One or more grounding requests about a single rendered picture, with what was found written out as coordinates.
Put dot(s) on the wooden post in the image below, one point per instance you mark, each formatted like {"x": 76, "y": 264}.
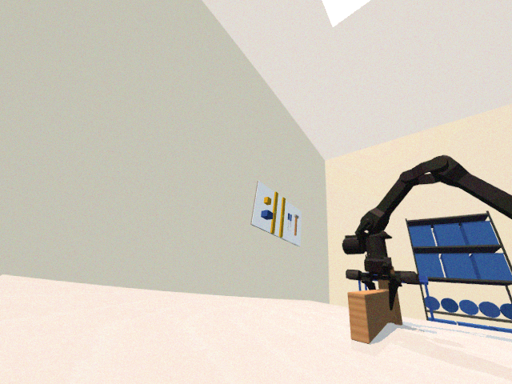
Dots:
{"x": 397, "y": 319}

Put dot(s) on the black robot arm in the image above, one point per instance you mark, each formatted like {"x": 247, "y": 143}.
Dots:
{"x": 443, "y": 169}

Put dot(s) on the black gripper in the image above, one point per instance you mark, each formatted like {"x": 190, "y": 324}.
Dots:
{"x": 395, "y": 279}

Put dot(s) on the light wooden board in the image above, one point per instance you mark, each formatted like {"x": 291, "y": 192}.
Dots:
{"x": 369, "y": 312}

